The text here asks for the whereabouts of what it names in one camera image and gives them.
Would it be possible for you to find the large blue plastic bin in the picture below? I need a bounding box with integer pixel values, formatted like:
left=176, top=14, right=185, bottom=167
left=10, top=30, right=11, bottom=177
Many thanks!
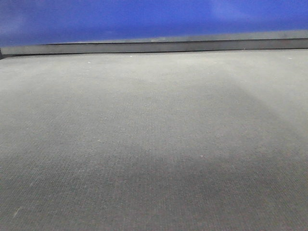
left=0, top=0, right=308, bottom=47

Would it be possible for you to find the dark grey conveyor belt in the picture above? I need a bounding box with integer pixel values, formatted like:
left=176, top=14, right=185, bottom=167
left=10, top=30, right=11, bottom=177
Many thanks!
left=0, top=50, right=308, bottom=231

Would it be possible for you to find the grey conveyor side rail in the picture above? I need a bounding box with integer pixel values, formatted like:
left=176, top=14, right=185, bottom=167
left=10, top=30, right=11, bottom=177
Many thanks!
left=0, top=30, right=308, bottom=57

